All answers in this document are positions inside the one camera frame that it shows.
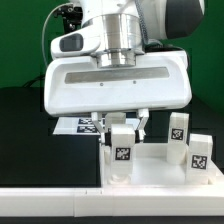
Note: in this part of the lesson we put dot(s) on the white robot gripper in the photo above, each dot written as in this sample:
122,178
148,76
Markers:
159,80

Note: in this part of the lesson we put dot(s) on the white square table top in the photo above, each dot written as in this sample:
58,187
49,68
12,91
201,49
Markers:
150,168

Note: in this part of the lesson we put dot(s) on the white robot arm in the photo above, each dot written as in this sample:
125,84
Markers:
115,62

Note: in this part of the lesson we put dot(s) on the paper sheet with markers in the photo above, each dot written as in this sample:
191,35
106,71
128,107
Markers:
84,126

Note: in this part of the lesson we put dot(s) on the white L-shaped fence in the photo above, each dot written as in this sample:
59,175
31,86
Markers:
109,200

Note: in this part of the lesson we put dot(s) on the black camera on stand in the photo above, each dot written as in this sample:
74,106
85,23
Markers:
71,17

